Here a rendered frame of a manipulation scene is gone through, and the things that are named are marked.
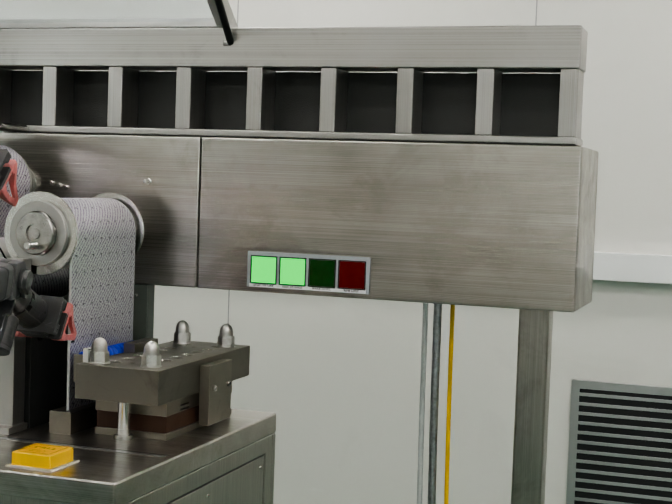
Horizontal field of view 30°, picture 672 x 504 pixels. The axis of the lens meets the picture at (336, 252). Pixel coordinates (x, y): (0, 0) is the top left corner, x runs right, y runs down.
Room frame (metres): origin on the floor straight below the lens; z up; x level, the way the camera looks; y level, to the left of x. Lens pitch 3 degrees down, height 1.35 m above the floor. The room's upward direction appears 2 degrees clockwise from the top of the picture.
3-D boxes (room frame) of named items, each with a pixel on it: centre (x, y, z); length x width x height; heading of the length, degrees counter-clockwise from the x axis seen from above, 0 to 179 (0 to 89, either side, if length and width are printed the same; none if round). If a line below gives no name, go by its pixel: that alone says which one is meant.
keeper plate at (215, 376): (2.30, 0.21, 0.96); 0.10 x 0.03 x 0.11; 161
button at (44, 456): (1.95, 0.45, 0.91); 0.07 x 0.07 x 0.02; 71
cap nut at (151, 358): (2.15, 0.31, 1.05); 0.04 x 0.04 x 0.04
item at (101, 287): (2.32, 0.43, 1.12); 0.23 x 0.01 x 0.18; 161
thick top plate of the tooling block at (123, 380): (2.31, 0.30, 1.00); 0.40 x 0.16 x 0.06; 161
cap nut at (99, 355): (2.17, 0.40, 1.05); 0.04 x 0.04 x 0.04
